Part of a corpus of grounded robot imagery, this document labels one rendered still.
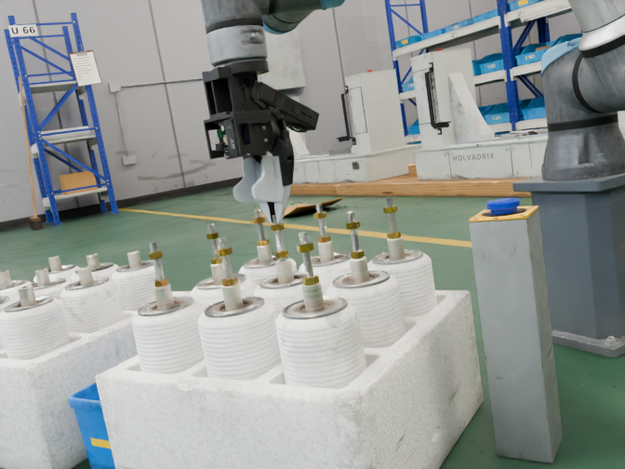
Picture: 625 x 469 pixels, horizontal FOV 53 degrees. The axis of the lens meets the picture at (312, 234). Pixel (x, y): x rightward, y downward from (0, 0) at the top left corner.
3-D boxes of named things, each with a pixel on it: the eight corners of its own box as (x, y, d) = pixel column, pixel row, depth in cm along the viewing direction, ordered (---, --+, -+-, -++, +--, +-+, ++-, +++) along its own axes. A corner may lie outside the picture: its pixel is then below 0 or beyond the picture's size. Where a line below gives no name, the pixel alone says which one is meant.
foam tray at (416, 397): (279, 382, 118) (262, 290, 115) (484, 400, 97) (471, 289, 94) (121, 500, 85) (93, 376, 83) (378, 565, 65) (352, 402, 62)
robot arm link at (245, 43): (241, 37, 87) (278, 23, 81) (246, 71, 87) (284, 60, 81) (194, 38, 82) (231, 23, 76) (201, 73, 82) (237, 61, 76)
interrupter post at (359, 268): (374, 282, 81) (370, 257, 80) (357, 286, 80) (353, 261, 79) (365, 279, 83) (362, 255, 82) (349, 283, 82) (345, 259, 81)
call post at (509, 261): (510, 430, 87) (484, 211, 82) (563, 436, 83) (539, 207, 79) (496, 457, 81) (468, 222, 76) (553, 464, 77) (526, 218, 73)
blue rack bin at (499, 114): (516, 119, 701) (514, 100, 697) (543, 116, 667) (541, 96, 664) (484, 126, 677) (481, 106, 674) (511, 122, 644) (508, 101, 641)
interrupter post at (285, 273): (274, 285, 88) (271, 262, 87) (287, 280, 89) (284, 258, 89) (285, 287, 86) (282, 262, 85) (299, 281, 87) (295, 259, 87)
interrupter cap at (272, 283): (249, 288, 88) (248, 284, 88) (288, 274, 93) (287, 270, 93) (284, 293, 82) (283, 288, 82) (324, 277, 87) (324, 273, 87)
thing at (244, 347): (272, 466, 74) (246, 320, 71) (207, 458, 78) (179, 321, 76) (309, 427, 82) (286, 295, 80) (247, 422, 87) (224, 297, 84)
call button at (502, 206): (492, 214, 80) (490, 198, 80) (525, 211, 78) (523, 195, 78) (484, 220, 77) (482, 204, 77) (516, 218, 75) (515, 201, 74)
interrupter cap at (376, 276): (401, 280, 79) (400, 274, 79) (347, 294, 76) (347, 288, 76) (373, 272, 86) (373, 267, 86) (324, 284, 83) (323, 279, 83)
